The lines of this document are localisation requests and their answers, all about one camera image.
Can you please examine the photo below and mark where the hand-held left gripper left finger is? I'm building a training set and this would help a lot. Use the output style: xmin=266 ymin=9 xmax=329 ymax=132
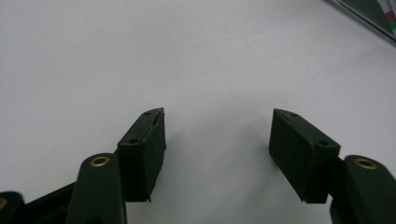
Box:
xmin=117 ymin=107 xmax=167 ymax=203

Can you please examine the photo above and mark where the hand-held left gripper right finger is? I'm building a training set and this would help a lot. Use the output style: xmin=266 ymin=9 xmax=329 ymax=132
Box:
xmin=268 ymin=108 xmax=342 ymax=204

